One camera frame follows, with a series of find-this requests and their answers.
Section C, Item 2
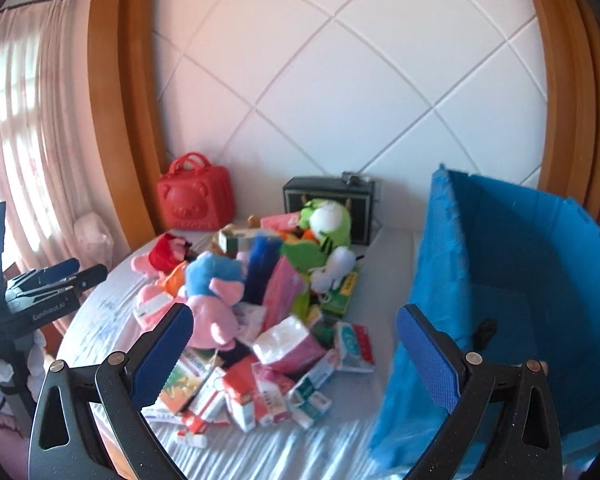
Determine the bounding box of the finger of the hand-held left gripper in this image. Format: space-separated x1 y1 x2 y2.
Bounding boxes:
10 258 81 289
7 263 109 307

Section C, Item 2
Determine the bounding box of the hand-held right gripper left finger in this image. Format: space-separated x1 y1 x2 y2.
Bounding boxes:
28 303 195 480

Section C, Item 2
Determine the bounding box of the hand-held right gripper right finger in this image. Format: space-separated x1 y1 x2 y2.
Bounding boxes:
396 304 565 480

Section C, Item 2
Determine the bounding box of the blue and pink plush toy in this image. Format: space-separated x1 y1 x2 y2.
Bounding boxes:
184 251 247 352

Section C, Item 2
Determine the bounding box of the blue plastic storage bin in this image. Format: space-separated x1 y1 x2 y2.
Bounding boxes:
370 164 600 471

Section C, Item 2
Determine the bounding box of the red plush toy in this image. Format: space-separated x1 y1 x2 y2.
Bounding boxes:
148 232 194 274

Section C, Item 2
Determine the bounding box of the pile of medicine boxes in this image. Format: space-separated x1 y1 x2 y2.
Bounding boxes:
142 310 377 448

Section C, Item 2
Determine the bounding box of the bright green flat box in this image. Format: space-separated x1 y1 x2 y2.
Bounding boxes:
319 269 362 319

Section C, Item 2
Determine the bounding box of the pink and white tissue packet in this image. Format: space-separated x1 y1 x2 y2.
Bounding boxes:
252 316 329 376

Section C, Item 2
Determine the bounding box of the red bear-face handbag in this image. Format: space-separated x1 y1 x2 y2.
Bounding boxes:
156 152 237 233

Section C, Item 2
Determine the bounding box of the dark blue fuzzy plush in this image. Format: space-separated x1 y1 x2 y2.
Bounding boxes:
241 234 284 307

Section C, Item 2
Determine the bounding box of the pink plastic packet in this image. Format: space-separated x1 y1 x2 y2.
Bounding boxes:
261 255 307 332

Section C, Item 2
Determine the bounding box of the pale pink curtain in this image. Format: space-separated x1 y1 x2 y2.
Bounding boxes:
0 0 112 273

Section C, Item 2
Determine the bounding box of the green plush toy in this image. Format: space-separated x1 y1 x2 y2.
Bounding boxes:
279 199 362 292

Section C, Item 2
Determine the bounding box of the black box radio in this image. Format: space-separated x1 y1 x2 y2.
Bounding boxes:
283 171 382 247

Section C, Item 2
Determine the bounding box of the dark curtain rod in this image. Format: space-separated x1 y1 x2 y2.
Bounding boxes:
0 0 79 12

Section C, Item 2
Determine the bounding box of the wooden wall panel frame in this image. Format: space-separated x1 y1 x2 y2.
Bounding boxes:
86 0 600 261

